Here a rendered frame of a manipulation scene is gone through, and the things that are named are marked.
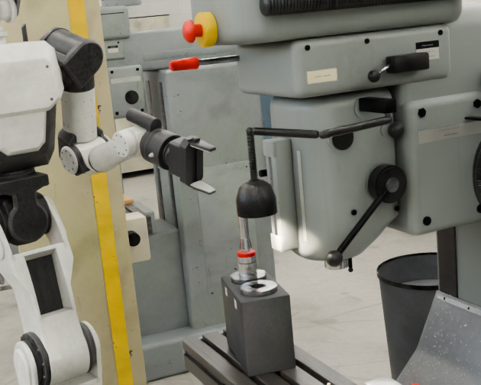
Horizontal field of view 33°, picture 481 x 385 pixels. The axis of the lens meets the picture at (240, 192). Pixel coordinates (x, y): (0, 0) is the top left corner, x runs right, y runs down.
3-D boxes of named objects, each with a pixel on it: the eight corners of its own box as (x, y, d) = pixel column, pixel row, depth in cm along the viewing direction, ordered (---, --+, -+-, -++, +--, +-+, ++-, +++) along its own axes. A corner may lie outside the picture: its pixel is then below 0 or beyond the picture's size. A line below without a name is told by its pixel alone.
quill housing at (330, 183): (324, 273, 147) (311, 97, 141) (270, 250, 166) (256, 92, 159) (409, 252, 155) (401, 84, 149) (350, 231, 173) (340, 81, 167)
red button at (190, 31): (189, 43, 139) (187, 19, 138) (181, 43, 142) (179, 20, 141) (207, 41, 140) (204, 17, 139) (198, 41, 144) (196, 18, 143)
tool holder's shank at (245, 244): (241, 249, 207) (237, 206, 204) (253, 249, 206) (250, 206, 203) (237, 253, 204) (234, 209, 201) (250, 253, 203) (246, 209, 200)
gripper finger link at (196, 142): (208, 153, 182) (188, 145, 186) (217, 150, 184) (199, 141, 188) (208, 147, 181) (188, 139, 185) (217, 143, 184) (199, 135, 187)
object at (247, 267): (242, 271, 209) (240, 252, 208) (259, 271, 207) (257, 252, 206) (236, 277, 204) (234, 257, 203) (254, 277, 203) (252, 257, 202)
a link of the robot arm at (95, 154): (108, 168, 206) (74, 186, 221) (140, 156, 213) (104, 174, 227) (91, 129, 206) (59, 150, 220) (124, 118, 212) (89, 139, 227)
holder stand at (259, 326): (247, 377, 194) (240, 297, 189) (227, 344, 215) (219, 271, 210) (296, 368, 196) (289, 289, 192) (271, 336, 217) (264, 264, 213)
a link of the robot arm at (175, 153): (179, 194, 189) (145, 177, 196) (208, 181, 195) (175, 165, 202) (177, 143, 183) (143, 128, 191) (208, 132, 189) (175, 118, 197)
